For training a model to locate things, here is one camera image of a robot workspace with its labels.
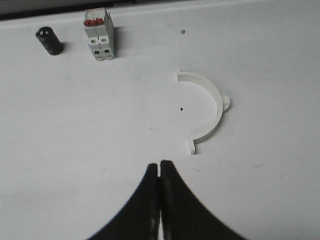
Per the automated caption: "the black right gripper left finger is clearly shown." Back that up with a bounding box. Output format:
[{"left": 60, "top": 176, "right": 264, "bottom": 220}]
[{"left": 90, "top": 163, "right": 160, "bottom": 240}]

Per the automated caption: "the grey stone countertop ledge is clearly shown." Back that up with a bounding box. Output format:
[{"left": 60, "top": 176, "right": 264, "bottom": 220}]
[{"left": 0, "top": 0, "right": 141, "bottom": 21}]

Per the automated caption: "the white circuit breaker red switch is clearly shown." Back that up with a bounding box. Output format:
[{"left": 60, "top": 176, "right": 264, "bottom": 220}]
[{"left": 83, "top": 7, "right": 115, "bottom": 61}]

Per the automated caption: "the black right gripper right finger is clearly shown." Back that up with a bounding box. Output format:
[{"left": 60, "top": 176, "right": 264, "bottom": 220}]
[{"left": 160, "top": 160, "right": 244, "bottom": 240}]

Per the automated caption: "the white half-ring pipe clamp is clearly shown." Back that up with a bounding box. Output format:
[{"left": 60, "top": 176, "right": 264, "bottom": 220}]
[{"left": 176, "top": 65, "right": 231, "bottom": 155}]

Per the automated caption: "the black cylindrical capacitor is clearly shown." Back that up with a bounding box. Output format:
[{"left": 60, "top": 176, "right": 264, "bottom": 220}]
[{"left": 35, "top": 26, "right": 64, "bottom": 56}]

